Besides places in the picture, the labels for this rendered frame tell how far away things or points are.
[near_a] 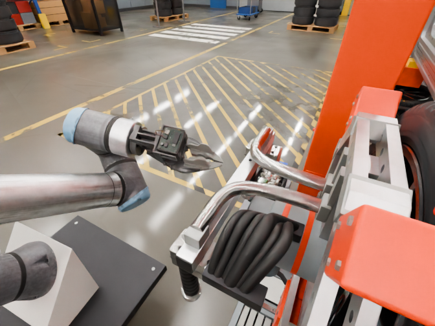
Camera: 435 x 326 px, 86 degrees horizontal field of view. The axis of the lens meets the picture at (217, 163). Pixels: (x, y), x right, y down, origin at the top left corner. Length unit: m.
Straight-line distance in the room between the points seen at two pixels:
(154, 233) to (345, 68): 1.37
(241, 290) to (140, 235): 1.35
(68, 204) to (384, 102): 0.67
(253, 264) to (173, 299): 1.11
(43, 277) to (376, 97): 1.06
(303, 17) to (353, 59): 8.01
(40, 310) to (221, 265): 0.84
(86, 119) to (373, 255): 0.57
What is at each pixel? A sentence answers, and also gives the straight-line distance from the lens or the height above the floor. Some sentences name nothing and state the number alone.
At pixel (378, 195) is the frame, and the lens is 0.32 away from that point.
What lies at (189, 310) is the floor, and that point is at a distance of 1.39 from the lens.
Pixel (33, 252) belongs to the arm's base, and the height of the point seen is 0.60.
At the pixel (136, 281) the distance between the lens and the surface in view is 1.16.
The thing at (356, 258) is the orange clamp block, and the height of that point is 1.14.
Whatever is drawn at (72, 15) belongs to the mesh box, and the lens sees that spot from 8.88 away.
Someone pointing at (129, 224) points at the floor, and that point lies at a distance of 1.73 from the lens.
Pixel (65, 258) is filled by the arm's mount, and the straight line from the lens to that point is 1.00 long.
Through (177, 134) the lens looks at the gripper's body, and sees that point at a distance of 0.52.
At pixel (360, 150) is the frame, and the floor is 1.12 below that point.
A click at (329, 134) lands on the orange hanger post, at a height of 0.90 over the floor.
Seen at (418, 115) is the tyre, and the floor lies 1.13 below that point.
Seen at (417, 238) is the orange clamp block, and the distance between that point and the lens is 0.24.
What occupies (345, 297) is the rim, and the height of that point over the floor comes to 0.76.
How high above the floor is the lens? 1.31
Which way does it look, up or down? 39 degrees down
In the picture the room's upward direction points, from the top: straight up
